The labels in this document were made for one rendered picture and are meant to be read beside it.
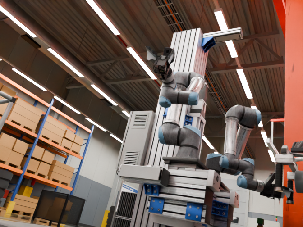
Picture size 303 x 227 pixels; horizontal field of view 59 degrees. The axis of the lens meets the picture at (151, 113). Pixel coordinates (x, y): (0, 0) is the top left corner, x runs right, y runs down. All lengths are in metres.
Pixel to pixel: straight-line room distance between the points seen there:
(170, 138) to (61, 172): 11.19
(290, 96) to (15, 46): 11.73
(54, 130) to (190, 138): 10.86
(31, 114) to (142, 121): 9.76
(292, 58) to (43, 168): 10.71
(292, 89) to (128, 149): 1.49
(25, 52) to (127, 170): 11.90
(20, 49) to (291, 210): 12.20
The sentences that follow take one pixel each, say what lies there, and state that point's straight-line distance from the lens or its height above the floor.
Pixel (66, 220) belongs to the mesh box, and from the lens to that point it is 9.41.
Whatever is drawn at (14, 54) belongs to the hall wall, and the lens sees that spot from 12.96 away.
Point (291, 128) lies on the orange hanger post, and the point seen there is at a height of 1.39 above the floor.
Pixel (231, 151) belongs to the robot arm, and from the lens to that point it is 1.84.
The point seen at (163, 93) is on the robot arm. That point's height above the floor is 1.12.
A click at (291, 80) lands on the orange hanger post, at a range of 2.66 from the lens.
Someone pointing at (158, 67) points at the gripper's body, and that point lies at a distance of 1.42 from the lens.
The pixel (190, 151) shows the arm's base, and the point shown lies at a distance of 1.62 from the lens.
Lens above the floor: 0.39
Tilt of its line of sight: 24 degrees up
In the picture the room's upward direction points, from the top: 13 degrees clockwise
